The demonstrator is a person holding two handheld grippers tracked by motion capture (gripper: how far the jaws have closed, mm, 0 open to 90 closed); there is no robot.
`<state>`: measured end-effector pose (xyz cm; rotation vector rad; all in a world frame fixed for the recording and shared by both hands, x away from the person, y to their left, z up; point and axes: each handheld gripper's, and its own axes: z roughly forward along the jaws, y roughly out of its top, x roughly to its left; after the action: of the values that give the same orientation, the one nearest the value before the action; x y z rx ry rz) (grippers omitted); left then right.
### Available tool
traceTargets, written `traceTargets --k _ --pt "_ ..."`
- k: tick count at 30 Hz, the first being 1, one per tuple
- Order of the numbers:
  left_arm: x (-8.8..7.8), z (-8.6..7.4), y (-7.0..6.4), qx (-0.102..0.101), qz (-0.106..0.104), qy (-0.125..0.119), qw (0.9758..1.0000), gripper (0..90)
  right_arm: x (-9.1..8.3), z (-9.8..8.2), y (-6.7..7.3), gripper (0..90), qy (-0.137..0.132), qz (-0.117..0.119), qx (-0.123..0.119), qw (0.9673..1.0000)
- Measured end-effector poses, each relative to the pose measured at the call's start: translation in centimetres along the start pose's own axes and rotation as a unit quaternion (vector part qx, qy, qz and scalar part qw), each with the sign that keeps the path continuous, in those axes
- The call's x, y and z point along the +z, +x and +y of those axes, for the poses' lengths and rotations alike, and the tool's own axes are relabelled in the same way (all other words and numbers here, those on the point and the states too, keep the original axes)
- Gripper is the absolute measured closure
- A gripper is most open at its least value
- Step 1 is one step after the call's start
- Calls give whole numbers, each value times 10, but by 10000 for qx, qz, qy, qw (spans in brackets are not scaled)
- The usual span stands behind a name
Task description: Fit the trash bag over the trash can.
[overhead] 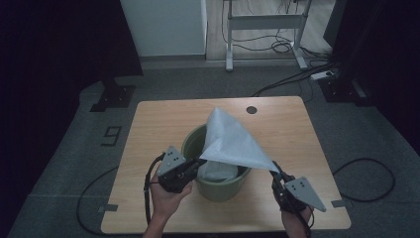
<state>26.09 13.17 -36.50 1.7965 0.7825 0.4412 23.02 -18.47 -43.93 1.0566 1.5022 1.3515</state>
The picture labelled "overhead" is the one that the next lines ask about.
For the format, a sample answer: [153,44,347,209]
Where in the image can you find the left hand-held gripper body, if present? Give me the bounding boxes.
[156,145,200,194]

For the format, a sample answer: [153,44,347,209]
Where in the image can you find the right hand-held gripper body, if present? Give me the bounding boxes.
[271,175,328,214]

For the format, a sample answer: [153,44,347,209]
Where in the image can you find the green plastic bin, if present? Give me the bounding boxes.
[180,123,253,203]

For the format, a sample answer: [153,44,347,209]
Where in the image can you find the white plastic bag blue edge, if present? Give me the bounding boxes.
[197,106,281,183]

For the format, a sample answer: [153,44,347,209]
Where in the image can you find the person's right hand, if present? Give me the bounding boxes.
[280,204,314,230]

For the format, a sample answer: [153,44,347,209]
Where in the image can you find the person's left hand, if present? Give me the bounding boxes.
[149,173,194,220]

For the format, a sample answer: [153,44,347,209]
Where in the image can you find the black stand base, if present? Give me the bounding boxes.
[89,76,137,113]
[318,76,375,107]

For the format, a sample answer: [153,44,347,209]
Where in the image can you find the white power strip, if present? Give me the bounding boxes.
[309,69,336,82]

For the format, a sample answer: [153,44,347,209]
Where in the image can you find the white cabinet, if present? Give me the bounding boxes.
[119,0,208,58]

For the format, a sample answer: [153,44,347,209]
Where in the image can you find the dark curtain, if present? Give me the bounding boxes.
[322,0,420,157]

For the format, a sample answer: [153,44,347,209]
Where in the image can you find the right hand-held gripper black cable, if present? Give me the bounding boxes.
[296,206,315,238]

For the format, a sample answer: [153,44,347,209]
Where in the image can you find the hand-held gripper black cable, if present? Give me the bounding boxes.
[296,206,315,238]
[143,152,166,226]

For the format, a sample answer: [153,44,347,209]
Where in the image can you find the left hand-held gripper black cable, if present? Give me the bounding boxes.
[143,152,166,226]

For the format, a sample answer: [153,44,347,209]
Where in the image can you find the black cable to power strip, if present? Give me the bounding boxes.
[251,61,336,98]

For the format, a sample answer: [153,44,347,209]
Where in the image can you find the black floor cable loop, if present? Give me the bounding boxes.
[331,158,396,203]
[75,166,119,237]

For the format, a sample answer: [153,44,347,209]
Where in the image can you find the tangled black cables under desk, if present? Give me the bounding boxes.
[221,0,331,62]

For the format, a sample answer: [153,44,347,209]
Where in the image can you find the white metal desk frame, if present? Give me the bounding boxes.
[223,0,313,72]

